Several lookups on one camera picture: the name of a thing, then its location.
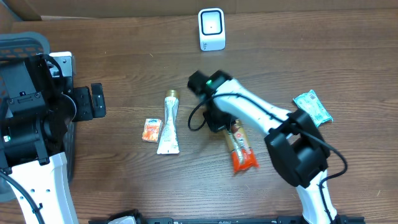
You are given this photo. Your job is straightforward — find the red spaghetti packet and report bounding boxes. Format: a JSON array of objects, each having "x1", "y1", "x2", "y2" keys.
[{"x1": 223, "y1": 119, "x2": 259, "y2": 173}]

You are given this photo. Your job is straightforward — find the white tube gold cap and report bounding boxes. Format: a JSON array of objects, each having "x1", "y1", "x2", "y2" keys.
[{"x1": 157, "y1": 90, "x2": 180, "y2": 155}]

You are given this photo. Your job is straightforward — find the small orange tissue packet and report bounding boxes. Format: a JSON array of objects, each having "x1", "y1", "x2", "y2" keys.
[{"x1": 142, "y1": 118, "x2": 162, "y2": 142}]

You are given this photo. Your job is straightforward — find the teal wet wipes packet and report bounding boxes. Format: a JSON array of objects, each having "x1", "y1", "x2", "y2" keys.
[{"x1": 293, "y1": 90, "x2": 333, "y2": 128}]

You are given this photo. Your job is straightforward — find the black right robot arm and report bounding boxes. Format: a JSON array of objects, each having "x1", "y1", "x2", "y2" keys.
[{"x1": 187, "y1": 70, "x2": 338, "y2": 223}]

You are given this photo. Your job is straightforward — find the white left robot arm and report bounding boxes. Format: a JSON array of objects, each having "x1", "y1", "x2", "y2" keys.
[{"x1": 1, "y1": 52, "x2": 106, "y2": 223}]

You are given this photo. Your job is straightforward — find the white barcode scanner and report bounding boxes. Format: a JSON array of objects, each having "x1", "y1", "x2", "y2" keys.
[{"x1": 198, "y1": 7, "x2": 226, "y2": 52}]

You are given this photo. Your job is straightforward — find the grey plastic shopping basket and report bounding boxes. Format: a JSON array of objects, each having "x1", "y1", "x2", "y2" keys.
[{"x1": 1, "y1": 32, "x2": 76, "y2": 183}]

